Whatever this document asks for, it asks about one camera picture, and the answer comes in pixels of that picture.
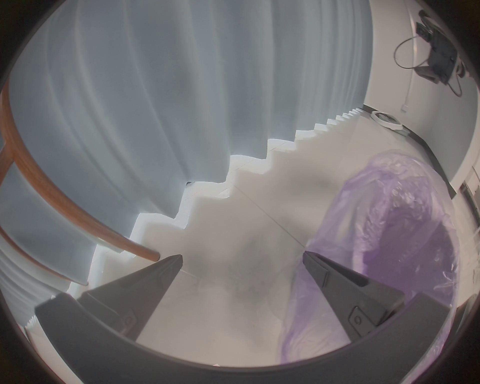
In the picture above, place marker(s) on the white trash bin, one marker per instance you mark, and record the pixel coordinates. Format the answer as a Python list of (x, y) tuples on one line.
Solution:
[(307, 337)]

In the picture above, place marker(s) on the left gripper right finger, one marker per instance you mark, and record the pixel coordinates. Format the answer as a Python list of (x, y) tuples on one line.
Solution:
[(356, 300)]

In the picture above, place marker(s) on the pale blue curtain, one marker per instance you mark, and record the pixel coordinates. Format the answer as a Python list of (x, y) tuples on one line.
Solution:
[(187, 93)]

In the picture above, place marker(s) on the white cushioned wooden chair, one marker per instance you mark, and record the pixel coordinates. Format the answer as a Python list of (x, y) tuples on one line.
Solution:
[(33, 183)]

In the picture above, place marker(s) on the purple plastic bag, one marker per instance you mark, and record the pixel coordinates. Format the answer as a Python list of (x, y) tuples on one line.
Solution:
[(408, 240)]

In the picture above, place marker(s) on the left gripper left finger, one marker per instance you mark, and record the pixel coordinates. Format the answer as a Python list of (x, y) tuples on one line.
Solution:
[(127, 300)]

